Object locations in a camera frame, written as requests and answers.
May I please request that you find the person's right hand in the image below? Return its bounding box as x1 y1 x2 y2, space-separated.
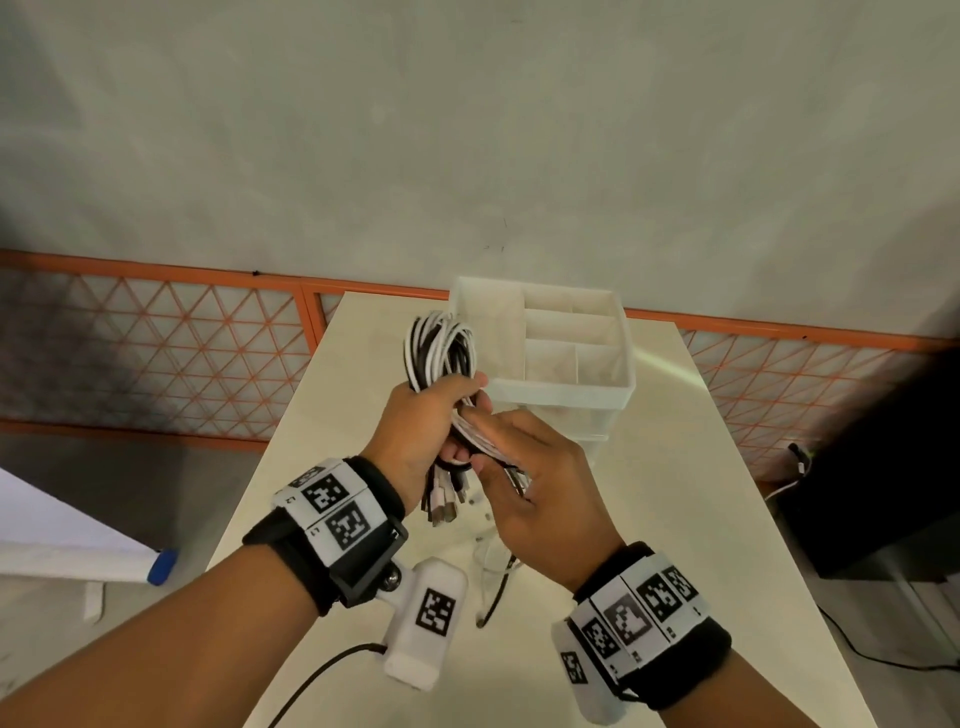
457 408 627 594

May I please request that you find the person's left hand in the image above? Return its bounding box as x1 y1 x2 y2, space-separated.
360 372 494 519

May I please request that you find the bundle of black white cables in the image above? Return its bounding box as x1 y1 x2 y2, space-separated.
403 309 535 528

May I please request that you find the person's right forearm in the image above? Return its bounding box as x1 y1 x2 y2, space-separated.
671 645 820 728

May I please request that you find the person's left forearm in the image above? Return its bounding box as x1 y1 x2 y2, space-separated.
0 543 325 728

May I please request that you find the white divided organizer box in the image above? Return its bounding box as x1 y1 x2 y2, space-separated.
447 276 637 468

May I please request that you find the black left wristband with markers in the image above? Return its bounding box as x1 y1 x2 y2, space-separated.
242 456 411 618

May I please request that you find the black wristband with markers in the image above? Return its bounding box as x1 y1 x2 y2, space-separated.
558 541 733 712
242 456 411 618

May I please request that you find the black right wristband with markers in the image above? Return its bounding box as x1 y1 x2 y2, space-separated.
558 541 733 712

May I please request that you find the orange lattice railing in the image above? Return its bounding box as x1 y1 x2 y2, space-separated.
0 249 960 483

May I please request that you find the black cabinet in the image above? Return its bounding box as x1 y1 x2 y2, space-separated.
771 352 960 582

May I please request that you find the white board with blue cap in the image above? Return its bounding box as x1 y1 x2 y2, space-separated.
0 467 180 624

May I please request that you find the loose black white cable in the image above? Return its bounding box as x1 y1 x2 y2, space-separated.
474 516 520 630

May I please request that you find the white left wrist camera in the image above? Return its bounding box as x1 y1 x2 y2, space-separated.
382 557 470 693

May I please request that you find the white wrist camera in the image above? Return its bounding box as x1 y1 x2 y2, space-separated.
551 619 628 726
382 557 470 693

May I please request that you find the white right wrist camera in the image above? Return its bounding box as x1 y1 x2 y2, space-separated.
551 619 628 726

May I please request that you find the black camera cable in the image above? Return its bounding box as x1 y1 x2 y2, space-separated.
266 642 388 728

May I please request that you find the white cable with black plug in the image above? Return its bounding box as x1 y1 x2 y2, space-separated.
763 442 816 502

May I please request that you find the thin black floor cable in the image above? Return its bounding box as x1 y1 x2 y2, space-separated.
816 602 960 674

